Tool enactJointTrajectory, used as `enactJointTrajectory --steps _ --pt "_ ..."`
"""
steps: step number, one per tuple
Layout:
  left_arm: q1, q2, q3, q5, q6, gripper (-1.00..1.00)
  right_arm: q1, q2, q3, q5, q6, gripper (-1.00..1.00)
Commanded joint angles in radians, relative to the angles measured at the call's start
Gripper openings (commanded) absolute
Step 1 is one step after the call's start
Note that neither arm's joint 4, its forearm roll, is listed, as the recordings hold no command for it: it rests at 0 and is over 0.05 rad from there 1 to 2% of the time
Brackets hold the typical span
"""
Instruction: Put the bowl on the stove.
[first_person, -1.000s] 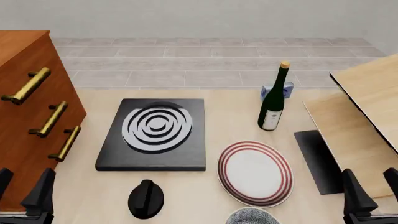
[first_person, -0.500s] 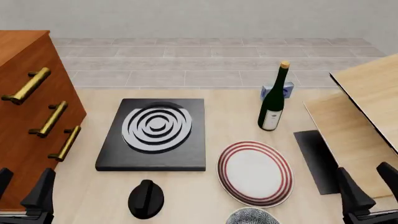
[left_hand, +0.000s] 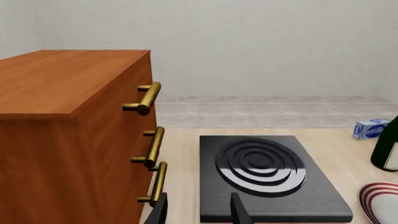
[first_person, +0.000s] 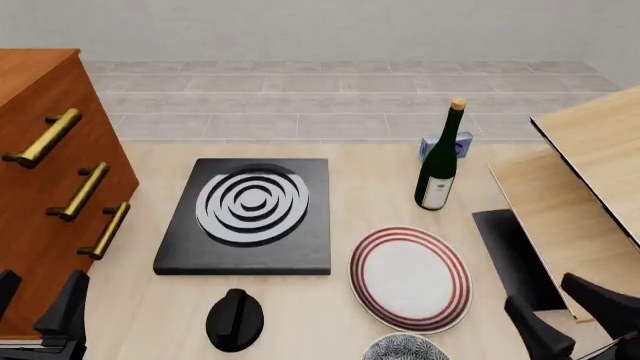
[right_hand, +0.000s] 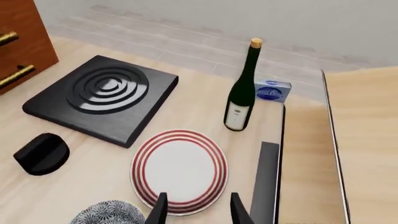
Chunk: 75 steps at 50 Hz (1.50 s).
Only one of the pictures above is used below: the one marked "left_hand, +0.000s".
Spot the blue and white box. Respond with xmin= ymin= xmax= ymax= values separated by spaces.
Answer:
xmin=352 ymin=118 xmax=392 ymax=141

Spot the flat black stove plate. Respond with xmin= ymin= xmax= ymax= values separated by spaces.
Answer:
xmin=199 ymin=134 xmax=354 ymax=223

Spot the brass drawer handle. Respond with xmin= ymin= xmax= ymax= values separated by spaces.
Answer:
xmin=130 ymin=126 xmax=165 ymax=168
xmin=122 ymin=81 xmax=162 ymax=117
xmin=137 ymin=161 xmax=168 ymax=208

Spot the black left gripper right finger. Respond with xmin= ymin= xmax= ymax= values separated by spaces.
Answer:
xmin=230 ymin=192 xmax=256 ymax=224

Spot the white plate with red rings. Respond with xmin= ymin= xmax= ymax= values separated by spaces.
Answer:
xmin=356 ymin=182 xmax=398 ymax=224

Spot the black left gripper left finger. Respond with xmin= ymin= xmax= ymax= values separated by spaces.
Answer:
xmin=142 ymin=192 xmax=169 ymax=224

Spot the wooden cabinet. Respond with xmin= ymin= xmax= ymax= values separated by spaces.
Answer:
xmin=0 ymin=49 xmax=160 ymax=224

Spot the dark green bottle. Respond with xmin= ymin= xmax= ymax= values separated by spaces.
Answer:
xmin=370 ymin=114 xmax=398 ymax=173

